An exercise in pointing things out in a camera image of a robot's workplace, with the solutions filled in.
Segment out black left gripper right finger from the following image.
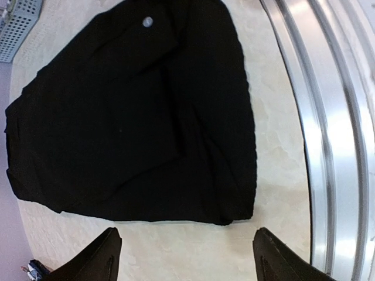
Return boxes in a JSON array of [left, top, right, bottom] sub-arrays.
[[253, 227, 332, 281]]

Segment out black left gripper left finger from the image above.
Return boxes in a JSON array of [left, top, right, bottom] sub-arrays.
[[42, 228, 122, 281]]

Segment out black trousers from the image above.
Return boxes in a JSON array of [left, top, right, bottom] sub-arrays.
[[5, 1, 257, 225]]

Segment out colourful patterned folded shorts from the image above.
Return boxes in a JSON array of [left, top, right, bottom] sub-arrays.
[[21, 259, 51, 281]]

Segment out light blue plastic basket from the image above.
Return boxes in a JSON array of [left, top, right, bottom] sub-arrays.
[[1, 0, 43, 63]]

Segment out aluminium front rail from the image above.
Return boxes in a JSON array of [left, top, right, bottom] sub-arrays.
[[262, 1, 374, 280]]

